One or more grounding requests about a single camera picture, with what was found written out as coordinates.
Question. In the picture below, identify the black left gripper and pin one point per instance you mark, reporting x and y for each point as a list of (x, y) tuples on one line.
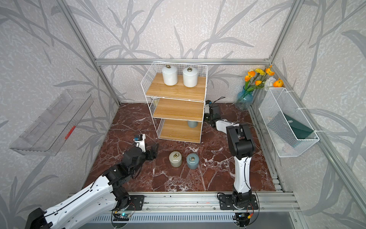
[(154, 153)]

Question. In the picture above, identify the white wire three-tier shelf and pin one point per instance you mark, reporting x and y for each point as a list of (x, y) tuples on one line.
[(172, 106)]

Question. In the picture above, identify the green book in basket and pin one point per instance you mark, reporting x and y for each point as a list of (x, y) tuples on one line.
[(286, 127)]

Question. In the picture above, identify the clear plastic wall tray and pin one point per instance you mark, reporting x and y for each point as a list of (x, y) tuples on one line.
[(47, 135)]

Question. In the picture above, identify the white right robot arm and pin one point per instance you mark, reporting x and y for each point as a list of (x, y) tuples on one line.
[(241, 146)]

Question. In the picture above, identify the left white tea canister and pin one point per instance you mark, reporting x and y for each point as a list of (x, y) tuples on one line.
[(170, 76)]

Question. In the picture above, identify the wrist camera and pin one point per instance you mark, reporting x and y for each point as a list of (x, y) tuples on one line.
[(139, 141), (208, 107)]

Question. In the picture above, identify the orange and white flowers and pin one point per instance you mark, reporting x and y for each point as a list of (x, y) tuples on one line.
[(259, 79)]

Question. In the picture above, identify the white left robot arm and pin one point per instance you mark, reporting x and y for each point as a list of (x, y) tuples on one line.
[(106, 193)]

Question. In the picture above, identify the blue glass vase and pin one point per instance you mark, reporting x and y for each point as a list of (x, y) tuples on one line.
[(244, 100)]

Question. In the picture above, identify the blue-grey tea canister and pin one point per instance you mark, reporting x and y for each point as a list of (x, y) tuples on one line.
[(192, 124), (192, 160)]

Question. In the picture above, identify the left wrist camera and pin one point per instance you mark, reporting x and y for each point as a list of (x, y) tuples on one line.
[(139, 141)]

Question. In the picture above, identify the beige tea canister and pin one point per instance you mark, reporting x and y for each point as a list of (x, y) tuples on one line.
[(175, 159)]

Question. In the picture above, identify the white mesh wall basket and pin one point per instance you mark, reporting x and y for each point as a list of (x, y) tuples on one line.
[(280, 100)]

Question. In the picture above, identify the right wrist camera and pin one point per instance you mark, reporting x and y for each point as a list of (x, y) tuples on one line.
[(208, 107)]

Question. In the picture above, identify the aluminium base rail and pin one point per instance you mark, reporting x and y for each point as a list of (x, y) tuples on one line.
[(185, 202)]

